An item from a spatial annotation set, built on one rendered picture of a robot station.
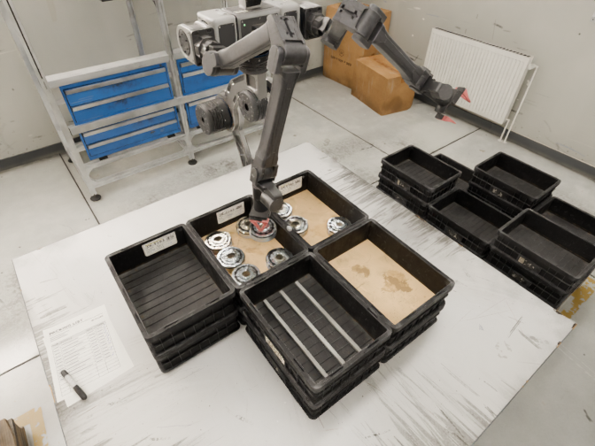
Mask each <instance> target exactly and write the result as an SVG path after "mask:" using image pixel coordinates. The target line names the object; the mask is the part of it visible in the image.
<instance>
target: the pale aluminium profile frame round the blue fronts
mask: <svg viewBox="0 0 595 446"><path fill-rule="evenodd" d="M125 1H126V5H127V10H128V14H129V18H130V21H131V24H132V28H133V31H134V35H135V41H136V44H137V48H138V51H139V55H140V56H144V55H145V51H144V47H143V41H142V37H141V34H140V30H139V27H138V24H137V20H136V16H135V10H134V6H133V3H132V0H125ZM155 4H156V7H157V12H158V19H159V24H160V28H161V32H162V36H163V41H164V44H165V49H166V54H167V55H168V56H169V60H170V61H169V62H168V64H169V69H170V73H168V74H169V78H170V77H172V82H173V86H174V93H175V96H174V99H170V100H167V101H164V102H160V103H157V104H151V105H148V106H144V107H141V108H138V109H134V110H131V111H125V112H123V113H119V114H116V115H112V116H109V117H106V118H102V119H97V120H94V121H90V122H87V123H84V124H80V125H78V126H76V125H75V124H73V125H70V126H67V125H66V122H65V120H64V118H63V115H62V113H61V111H60V109H59V107H58V106H59V105H60V104H65V103H66V102H65V100H64V98H63V99H59V100H56V99H55V97H54V95H53V94H52V91H51V89H50V86H49V84H48V82H47V80H46V78H45V75H44V73H43V70H42V68H41V66H40V64H39V62H38V59H37V57H36V55H35V52H34V50H33V48H32V45H31V43H30V41H29V40H28V37H27V34H26V32H25V29H24V27H23V26H22V24H21V21H20V19H19V16H18V13H17V12H16V10H15V8H14V5H13V3H12V0H0V12H1V13H2V15H3V17H4V21H5V23H6V25H7V27H8V28H9V30H10V32H11V34H12V38H13V40H14V41H15V43H16V45H17V47H18V50H19V53H20V55H21V56H22V58H23V60H24V62H25V65H26V67H27V70H28V71H29V73H30V75H31V78H32V80H33V82H34V84H35V86H36V88H37V90H38V93H39V95H40V97H41V99H42V101H43V103H44V106H45V108H46V110H47V112H48V113H49V115H50V118H51V121H52V123H53V125H54V127H55V128H56V130H57V132H58V136H59V138H60V140H61V142H62V143H63V145H64V147H65V150H66V153H67V155H68V157H69V159H68V162H69V163H73V164H74V165H75V167H76V169H77V170H78V172H79V174H80V175H81V177H82V178H83V180H84V182H85V184H86V185H87V187H88V189H89V192H90V194H91V195H92V196H91V197H90V200H91V201H93V202H95V201H98V200H100V199H101V196H100V195H99V194H98V193H97V192H96V190H95V188H98V187H100V186H103V185H105V184H108V183H111V182H114V181H117V180H120V179H123V178H126V177H128V176H130V175H133V174H136V173H140V172H142V171H145V170H148V169H151V168H153V167H155V166H158V165H163V164H165V163H167V162H170V161H173V160H176V159H178V158H182V157H185V156H189V159H190V160H189V161H188V164H189V165H195V164H196V163H197V161H196V160H195V159H194V158H195V157H194V153H195V152H198V151H200V150H205V149H207V148H210V147H212V146H215V145H218V144H221V143H223V142H227V141H230V140H233V139H234V136H233V134H229V135H224V136H222V137H219V138H217V139H214V140H211V141H209V142H204V143H201V144H198V145H196V146H195V145H192V143H191V140H192V138H193V136H194V135H197V134H200V133H203V131H202V129H201V127H200V126H197V127H195V128H192V129H190V130H189V126H188V121H187V118H188V117H187V112H186V111H185V109H184V104H185V103H188V102H191V101H195V100H198V99H201V98H204V97H208V96H213V95H216V94H219V93H220V92H221V91H222V90H225V89H227V87H228V84H225V85H221V86H218V87H215V88H209V89H206V90H202V91H199V92H196V93H193V94H189V95H186V96H184V95H182V92H181V87H180V82H179V78H178V75H179V73H178V71H177V69H176V64H175V60H174V52H173V47H172V44H171V39H170V34H169V30H168V25H167V21H166V13H165V8H164V4H163V0H155ZM171 54H172V58H173V61H172V59H171ZM37 78H38V79H37ZM38 80H39V81H38ZM39 82H40V83H39ZM43 82H45V84H46V87H47V89H46V88H45V86H44V84H43ZM40 84H41V85H40ZM176 105H177V106H178V111H179V112H177V115H178V119H179V121H180V122H181V123H182V124H180V128H181V132H180V133H178V134H177V133H175V134H172V135H168V136H167V137H165V138H162V139H159V140H157V141H154V142H148V143H145V144H143V145H140V146H137V147H134V148H132V149H129V150H124V151H121V152H118V153H115V154H112V155H110V156H104V157H100V158H99V159H97V160H93V161H90V162H88V163H85V164H83V161H82V159H81V156H80V153H79V152H81V151H84V150H85V148H84V145H83V143H82V142H76V143H74V141H73V137H72V135H77V134H80V133H83V132H87V131H89V130H93V129H96V128H100V127H105V126H108V125H111V124H114V123H117V122H121V121H123V120H127V119H132V118H135V117H139V116H142V115H145V114H148V113H152V112H157V111H160V110H164V109H166V108H170V107H173V106H176ZM261 121H262V123H260V124H258V125H255V126H252V127H247V128H245V129H243V132H244V135H247V134H249V133H252V132H255V131H258V130H260V129H262V128H263V126H264V121H265V119H262V120H261ZM70 133H71V134H70ZM183 140H184V141H183ZM175 141H177V142H178V143H179V144H180V145H181V146H182V147H183V150H181V151H178V152H175V153H173V154H171V155H168V156H165V157H162V158H158V159H155V160H152V161H150V162H148V163H145V164H142V165H138V166H135V167H132V168H129V169H127V170H125V171H122V172H119V173H115V174H112V175H109V176H106V177H104V178H102V179H99V180H94V179H91V178H90V177H89V173H90V172H91V170H92V169H93V168H96V167H99V166H101V165H106V164H109V163H111V162H114V161H117V160H120V159H123V158H127V157H130V156H133V155H135V154H138V153H141V152H144V151H146V150H151V149H154V148H157V147H159V146H162V145H165V144H168V143H170V142H175Z"/></svg>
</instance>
